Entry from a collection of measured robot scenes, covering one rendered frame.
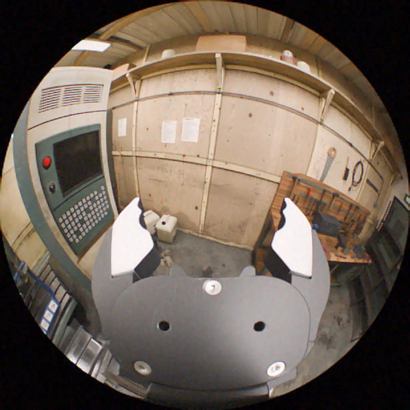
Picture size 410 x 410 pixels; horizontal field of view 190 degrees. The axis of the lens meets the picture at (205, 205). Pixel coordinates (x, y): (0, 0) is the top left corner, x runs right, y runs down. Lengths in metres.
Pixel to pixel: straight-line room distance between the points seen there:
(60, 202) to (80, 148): 0.31
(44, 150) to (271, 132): 1.81
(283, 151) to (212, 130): 0.83
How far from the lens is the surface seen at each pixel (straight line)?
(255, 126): 1.54
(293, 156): 1.65
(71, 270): 0.45
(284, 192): 1.65
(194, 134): 1.64
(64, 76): 0.92
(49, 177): 0.77
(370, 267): 3.85
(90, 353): 1.20
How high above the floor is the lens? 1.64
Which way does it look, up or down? 32 degrees down
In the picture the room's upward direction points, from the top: 8 degrees clockwise
